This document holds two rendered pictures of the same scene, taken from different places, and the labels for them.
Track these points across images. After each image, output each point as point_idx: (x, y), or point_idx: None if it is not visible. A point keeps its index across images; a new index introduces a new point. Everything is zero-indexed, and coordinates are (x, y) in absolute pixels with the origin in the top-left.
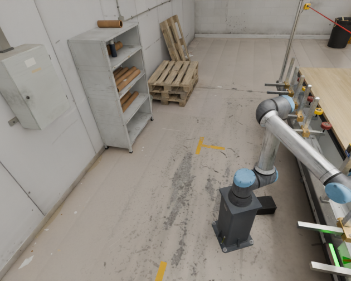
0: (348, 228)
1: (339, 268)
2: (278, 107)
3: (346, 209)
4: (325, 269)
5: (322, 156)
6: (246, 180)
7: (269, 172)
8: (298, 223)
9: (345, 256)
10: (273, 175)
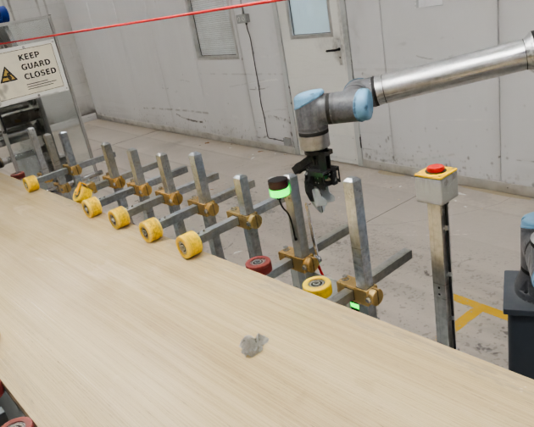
0: (355, 283)
1: (324, 238)
2: None
3: None
4: (333, 230)
5: (405, 71)
6: (529, 215)
7: None
8: (406, 248)
9: (333, 291)
10: (533, 254)
